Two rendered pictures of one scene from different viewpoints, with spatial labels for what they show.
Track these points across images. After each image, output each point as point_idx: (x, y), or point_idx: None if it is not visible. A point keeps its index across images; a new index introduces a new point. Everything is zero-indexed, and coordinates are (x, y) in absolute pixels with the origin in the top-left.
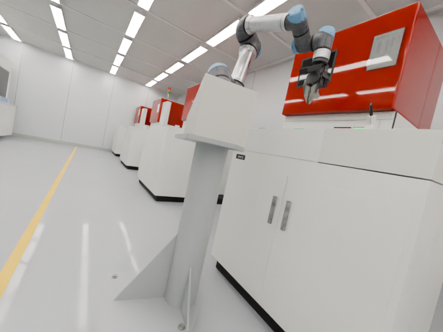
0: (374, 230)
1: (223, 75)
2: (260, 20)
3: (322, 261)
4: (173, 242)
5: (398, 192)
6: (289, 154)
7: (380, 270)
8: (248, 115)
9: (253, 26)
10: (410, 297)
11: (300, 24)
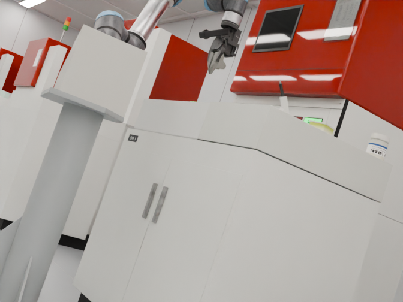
0: (217, 202)
1: (110, 27)
2: None
3: (178, 245)
4: (15, 226)
5: (238, 163)
6: (178, 132)
7: (213, 238)
8: (133, 78)
9: None
10: (245, 273)
11: None
